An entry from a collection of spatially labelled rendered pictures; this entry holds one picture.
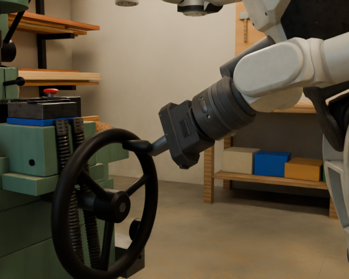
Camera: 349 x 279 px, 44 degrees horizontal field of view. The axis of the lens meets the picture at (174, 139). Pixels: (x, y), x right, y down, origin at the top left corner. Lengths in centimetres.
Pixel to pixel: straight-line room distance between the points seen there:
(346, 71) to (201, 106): 22
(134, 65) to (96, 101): 63
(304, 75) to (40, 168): 48
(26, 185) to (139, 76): 385
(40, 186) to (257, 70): 42
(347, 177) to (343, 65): 39
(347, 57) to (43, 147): 51
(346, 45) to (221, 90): 19
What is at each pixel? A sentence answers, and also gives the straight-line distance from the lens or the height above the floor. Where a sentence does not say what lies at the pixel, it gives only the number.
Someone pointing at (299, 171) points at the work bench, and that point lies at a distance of 365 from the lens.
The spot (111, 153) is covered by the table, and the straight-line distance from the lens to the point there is 109.
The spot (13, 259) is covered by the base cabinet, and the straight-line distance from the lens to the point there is 93.
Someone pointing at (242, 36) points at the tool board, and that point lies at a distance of 418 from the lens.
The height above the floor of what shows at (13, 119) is 97.
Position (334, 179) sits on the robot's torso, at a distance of 110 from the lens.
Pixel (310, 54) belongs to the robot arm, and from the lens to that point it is 64.
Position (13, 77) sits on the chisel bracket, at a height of 105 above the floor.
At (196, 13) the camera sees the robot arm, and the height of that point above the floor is 125.
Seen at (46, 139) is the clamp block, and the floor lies 94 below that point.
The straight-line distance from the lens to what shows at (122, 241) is 119.
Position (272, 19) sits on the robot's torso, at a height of 116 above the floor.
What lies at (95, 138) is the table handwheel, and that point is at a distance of 76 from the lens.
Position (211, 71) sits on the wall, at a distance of 427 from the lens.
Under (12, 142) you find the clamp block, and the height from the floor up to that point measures 93.
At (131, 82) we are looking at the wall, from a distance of 465.
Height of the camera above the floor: 104
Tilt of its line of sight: 8 degrees down
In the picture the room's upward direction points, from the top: straight up
